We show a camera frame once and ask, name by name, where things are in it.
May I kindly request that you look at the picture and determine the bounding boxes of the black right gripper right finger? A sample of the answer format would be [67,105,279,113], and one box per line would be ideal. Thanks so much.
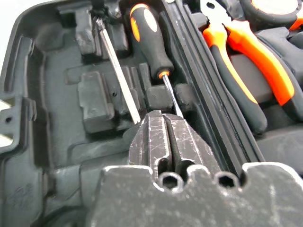
[163,113,222,177]

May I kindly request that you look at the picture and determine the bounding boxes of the silver metal rod tool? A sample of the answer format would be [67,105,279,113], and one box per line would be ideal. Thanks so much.
[95,17,142,125]

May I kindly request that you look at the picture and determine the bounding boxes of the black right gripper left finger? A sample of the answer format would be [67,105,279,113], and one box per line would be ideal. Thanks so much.
[128,110,171,174]

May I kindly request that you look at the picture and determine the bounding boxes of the black orange tape measure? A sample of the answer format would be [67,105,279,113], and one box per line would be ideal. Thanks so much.
[240,0,303,32]

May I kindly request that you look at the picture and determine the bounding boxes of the orange black handled pliers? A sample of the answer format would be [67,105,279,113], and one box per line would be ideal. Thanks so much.
[199,0,296,135]

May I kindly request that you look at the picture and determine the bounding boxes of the black orange handled screwdriver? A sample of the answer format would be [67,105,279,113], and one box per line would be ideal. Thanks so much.
[129,3,185,119]

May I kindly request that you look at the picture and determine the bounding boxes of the black plastic tool case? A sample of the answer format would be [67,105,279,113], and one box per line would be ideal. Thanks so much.
[0,0,303,227]

